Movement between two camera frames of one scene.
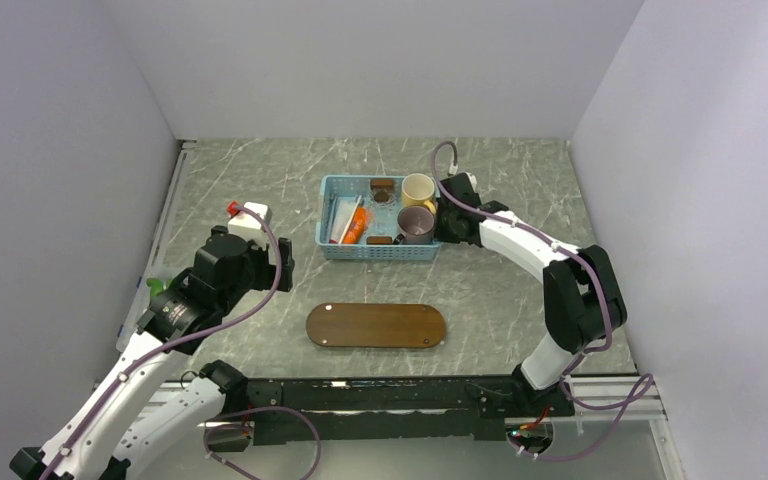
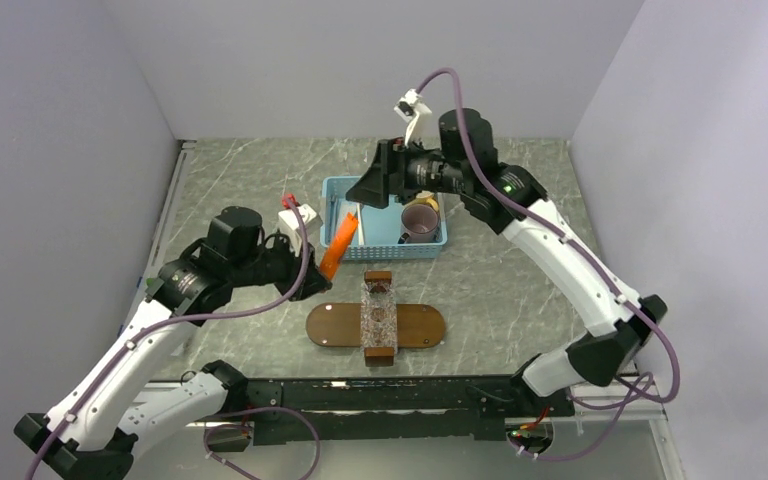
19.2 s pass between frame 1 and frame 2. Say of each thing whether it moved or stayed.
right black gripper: moved
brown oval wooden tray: stayed
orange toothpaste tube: moved
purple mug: stayed
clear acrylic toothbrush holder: moved
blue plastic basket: stayed
